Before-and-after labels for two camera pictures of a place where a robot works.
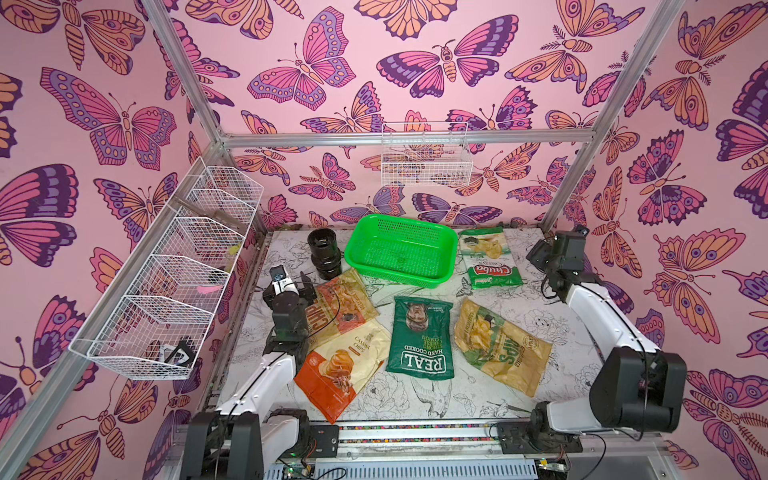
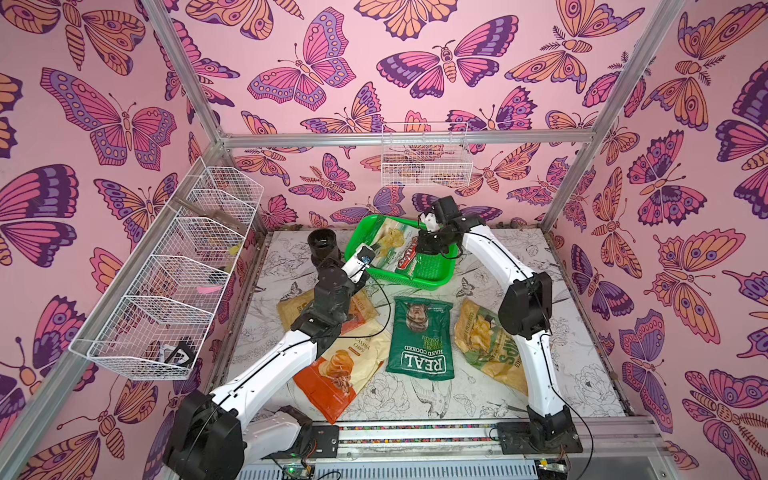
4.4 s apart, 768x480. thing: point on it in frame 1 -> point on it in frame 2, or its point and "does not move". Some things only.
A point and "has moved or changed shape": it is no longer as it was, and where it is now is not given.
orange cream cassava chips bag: [336, 371] does not move
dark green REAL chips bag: [421, 339] does not move
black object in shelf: [182, 355] does not move
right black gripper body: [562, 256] -> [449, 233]
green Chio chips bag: [488, 259] has moved or changed shape
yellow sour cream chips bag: [500, 347] does not move
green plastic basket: [415, 252] does not move
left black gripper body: [306, 297] -> [348, 288]
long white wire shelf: [158, 326] does not move
